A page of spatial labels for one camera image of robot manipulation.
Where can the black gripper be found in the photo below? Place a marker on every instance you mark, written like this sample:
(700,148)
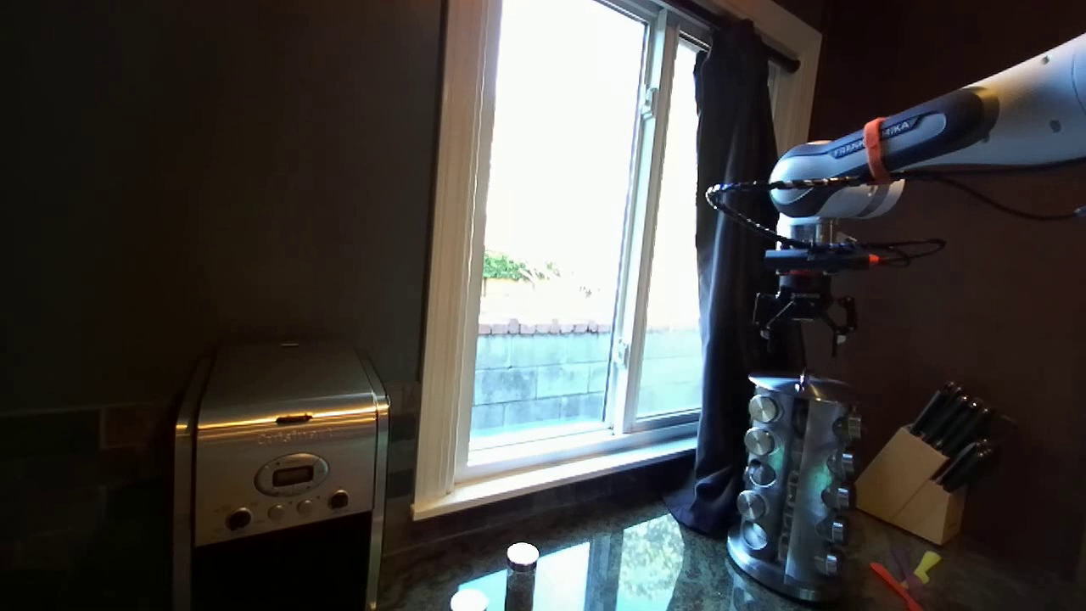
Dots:
(806,297)

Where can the stainless steel revolving spice rack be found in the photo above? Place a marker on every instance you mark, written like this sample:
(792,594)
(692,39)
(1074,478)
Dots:
(799,497)

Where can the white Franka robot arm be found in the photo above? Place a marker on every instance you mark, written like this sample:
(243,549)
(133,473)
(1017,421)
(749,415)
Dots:
(1021,108)

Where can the black window curtain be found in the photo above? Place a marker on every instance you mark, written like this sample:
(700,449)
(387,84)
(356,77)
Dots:
(732,342)

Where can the wooden knife block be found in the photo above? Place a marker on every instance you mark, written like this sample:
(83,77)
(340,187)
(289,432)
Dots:
(904,488)

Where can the yellow plastic knife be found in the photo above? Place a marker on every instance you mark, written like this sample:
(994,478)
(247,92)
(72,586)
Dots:
(925,566)

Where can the orange plastic knife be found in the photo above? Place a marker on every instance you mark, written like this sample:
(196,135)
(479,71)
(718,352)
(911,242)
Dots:
(893,586)

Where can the glass shaker with metal cap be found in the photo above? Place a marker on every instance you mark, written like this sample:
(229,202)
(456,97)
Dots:
(522,579)

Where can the stainless steel coffee maker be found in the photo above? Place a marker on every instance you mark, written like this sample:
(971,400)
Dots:
(284,430)

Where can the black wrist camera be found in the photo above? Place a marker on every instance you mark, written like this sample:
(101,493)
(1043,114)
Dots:
(821,258)

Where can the white window frame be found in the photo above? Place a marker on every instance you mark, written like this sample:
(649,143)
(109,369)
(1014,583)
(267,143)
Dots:
(452,283)

